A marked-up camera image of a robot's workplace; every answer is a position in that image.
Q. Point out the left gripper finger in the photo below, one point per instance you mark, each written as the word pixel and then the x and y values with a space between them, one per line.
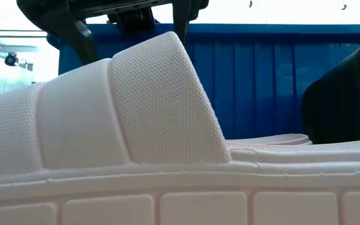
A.
pixel 183 15
pixel 58 15

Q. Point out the pink slide sandal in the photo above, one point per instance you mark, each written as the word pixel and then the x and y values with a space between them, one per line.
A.
pixel 136 125

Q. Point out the black slide sandal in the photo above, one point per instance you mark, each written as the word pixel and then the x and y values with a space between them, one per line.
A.
pixel 345 100

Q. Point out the blue plastic bin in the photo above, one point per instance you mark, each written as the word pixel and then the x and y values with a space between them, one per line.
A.
pixel 261 87

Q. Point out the black round fixture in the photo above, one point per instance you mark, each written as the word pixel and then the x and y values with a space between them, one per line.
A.
pixel 10 59

